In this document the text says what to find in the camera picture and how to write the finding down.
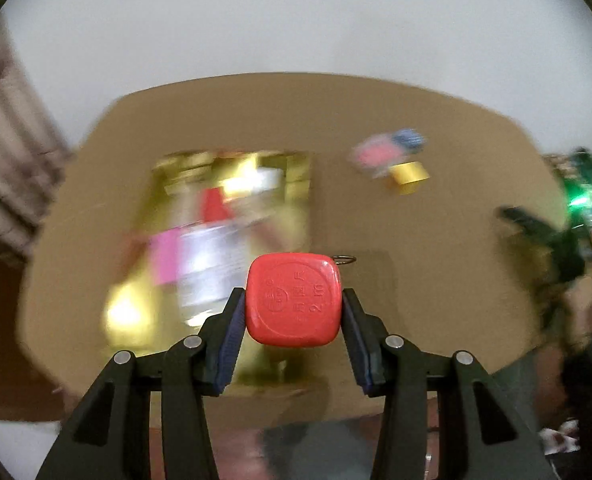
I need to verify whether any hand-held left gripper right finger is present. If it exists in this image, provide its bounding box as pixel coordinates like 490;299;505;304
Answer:
341;287;559;480

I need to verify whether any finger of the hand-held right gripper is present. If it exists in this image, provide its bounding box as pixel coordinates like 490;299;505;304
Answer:
496;205;584;281

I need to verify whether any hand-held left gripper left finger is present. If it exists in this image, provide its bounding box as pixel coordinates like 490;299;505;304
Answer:
36;287;249;480

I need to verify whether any red square tape measure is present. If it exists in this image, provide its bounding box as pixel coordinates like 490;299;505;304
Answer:
246;252;359;348

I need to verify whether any clear plastic box blue label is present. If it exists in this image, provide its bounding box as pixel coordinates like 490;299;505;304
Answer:
176;220;257;326

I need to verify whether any pink rectangular box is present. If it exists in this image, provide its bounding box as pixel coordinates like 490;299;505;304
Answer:
148;227;184;288

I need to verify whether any gold reflective tray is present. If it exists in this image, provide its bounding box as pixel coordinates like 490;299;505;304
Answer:
101;149;327;398

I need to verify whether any yellow cube box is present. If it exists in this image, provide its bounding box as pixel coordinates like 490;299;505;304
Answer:
387;160;431;196

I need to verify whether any clear box with red insert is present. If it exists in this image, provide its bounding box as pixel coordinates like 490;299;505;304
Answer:
351;132;401;178

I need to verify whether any beige curtain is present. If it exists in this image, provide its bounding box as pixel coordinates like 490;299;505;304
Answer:
0;25;72;258

